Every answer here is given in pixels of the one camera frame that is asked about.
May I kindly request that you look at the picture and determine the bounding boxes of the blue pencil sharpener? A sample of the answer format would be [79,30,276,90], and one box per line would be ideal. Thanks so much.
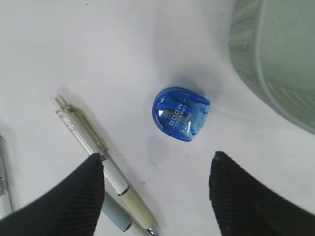
[152,87,210,142]

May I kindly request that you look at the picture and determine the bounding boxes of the white grey pen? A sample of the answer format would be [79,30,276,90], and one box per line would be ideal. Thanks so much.
[0,136,13,219]

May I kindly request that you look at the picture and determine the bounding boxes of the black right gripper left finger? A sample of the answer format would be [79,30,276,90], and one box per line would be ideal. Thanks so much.
[0,153,105,236]

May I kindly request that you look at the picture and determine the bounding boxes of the beige grip pen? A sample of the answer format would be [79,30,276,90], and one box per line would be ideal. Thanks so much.
[51,95,159,236]

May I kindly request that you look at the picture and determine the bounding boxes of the green plastic basket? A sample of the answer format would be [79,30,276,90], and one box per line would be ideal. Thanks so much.
[228,0,315,133]

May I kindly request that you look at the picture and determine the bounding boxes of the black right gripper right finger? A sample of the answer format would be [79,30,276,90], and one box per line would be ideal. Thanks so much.
[209,151,315,236]

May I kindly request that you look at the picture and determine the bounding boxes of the light blue pen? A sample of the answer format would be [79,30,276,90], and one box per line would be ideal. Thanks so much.
[101,192,147,236]

